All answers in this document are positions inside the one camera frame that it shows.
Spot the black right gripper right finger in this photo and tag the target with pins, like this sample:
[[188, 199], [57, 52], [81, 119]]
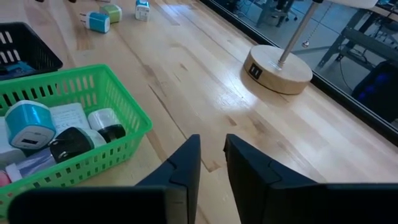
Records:
[[295, 202]]

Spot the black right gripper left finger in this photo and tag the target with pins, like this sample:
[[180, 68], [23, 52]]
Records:
[[155, 202]]

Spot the white black USB charger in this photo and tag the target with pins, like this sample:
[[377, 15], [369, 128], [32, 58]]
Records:
[[105, 123]]

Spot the white black-faced USB charger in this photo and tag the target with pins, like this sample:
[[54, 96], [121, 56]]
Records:
[[73, 143]]

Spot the purple USB charger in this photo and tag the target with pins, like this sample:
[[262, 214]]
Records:
[[34, 165]]

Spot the teal white USB charger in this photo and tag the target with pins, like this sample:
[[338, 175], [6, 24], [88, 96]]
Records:
[[29, 127], [96, 21]]

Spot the green plastic basket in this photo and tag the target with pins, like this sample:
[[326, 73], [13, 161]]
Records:
[[93, 154]]

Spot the white shade wooden base lamp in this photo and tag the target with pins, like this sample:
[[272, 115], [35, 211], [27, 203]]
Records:
[[276, 74]]

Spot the black lit computer tower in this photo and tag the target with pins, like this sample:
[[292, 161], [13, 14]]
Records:
[[377, 88]]

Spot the black plastic basket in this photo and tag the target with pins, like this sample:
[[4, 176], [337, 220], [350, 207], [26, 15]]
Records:
[[46, 59]]

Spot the blue white USB charger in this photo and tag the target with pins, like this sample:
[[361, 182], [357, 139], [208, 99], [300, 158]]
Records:
[[142, 10]]

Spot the green USB charger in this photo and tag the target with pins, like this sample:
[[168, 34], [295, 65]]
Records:
[[112, 13]]

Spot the grey metal desk frame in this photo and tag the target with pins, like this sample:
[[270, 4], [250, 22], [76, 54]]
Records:
[[367, 43]]

